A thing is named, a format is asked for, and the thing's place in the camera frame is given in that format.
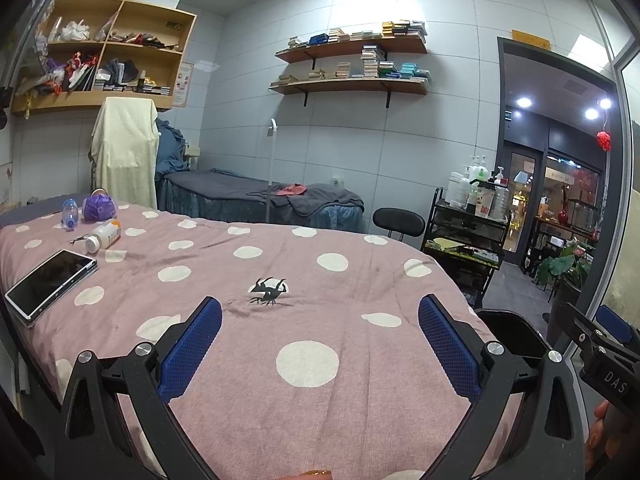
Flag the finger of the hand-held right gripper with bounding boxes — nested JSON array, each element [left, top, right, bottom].
[[594, 304, 634, 346], [552, 301, 621, 359]]

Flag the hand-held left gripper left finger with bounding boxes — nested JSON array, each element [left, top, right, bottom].
[[57, 296, 224, 480]]

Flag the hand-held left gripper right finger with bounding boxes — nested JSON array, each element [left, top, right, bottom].
[[417, 294, 587, 480]]

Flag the brown plastic trash bin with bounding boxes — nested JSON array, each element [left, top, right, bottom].
[[472, 308, 553, 361]]

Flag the person's right hand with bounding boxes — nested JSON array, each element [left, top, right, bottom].
[[585, 401, 627, 480]]

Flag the potted green plant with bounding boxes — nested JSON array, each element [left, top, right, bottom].
[[537, 240, 593, 341]]

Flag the pink polka dot blanket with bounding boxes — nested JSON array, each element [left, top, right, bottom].
[[0, 202, 526, 480]]

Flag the black claw hair clip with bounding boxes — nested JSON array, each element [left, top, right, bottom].
[[248, 277, 290, 307]]

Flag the glass sliding door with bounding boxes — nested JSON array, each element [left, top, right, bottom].
[[580, 35, 640, 341]]

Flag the black mesh cart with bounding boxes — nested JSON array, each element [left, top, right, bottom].
[[420, 187, 512, 306]]

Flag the black stool chair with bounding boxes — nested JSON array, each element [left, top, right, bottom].
[[372, 207, 426, 248]]

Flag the white pill bottle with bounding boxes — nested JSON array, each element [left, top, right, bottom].
[[85, 220, 122, 254]]

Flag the glass double door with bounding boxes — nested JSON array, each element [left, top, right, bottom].
[[502, 142, 543, 253]]

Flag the black smartphone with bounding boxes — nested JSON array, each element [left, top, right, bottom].
[[4, 249, 99, 323]]

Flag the massage bed with blue skirt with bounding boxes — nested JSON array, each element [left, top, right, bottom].
[[157, 169, 366, 233]]

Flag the red hanging ornament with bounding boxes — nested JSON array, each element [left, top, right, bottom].
[[596, 110, 613, 152]]

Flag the blue cloth pile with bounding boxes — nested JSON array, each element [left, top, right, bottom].
[[155, 119, 193, 181]]

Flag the grey blanket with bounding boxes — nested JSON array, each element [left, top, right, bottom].
[[247, 182, 365, 216]]

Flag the cream towel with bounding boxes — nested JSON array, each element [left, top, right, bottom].
[[90, 96, 160, 211]]

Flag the row of small boxes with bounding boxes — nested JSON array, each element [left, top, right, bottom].
[[92, 77, 172, 97]]

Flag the dark folded cloth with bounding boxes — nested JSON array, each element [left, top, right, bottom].
[[102, 58, 143, 86]]

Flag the yellow door sign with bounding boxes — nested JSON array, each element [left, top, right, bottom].
[[511, 29, 552, 51]]

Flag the red white cloth bundle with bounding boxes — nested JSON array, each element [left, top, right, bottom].
[[17, 50, 98, 96]]

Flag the pile of dark tools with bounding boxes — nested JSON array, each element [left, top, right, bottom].
[[112, 31, 181, 51]]

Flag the stacks of books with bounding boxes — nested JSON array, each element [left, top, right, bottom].
[[287, 20, 428, 50]]

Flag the white plastic bag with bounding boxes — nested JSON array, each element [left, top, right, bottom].
[[60, 20, 91, 42]]

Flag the dark grey door frame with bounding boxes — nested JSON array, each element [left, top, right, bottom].
[[497, 36, 623, 311]]

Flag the wall poster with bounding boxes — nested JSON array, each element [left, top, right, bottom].
[[176, 61, 195, 107]]

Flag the curved wooden wall shelf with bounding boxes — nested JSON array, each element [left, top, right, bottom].
[[275, 35, 429, 68], [269, 77, 431, 108]]

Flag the wall shelves with books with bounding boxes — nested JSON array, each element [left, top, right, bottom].
[[270, 45, 432, 86]]

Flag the wooden cubby wall shelf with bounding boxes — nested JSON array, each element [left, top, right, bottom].
[[10, 0, 197, 118]]

